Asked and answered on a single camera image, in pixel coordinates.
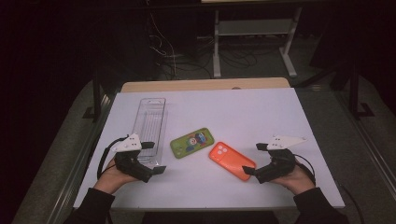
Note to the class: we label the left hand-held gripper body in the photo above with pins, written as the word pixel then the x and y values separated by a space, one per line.
pixel 127 144

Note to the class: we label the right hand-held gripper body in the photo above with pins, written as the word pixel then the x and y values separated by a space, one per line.
pixel 280 163

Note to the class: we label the clear plastic rack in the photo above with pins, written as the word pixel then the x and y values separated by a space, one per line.
pixel 149 127

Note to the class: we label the orange phone case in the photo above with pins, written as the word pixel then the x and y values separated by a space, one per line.
pixel 230 160

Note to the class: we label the green phone case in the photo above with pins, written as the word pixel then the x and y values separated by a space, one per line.
pixel 192 142

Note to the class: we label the person's right hand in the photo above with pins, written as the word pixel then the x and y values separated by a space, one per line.
pixel 294 180

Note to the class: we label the person's left hand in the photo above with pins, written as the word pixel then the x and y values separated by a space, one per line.
pixel 112 179

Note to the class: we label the white work board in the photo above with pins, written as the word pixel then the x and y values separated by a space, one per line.
pixel 236 115

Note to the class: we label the black metal stand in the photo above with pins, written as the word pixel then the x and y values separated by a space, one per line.
pixel 96 99
pixel 355 93

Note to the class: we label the aluminium frame rail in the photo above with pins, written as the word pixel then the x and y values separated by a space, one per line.
pixel 77 171
pixel 370 155

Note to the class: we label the white metal table frame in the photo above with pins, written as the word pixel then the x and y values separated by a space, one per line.
pixel 253 27

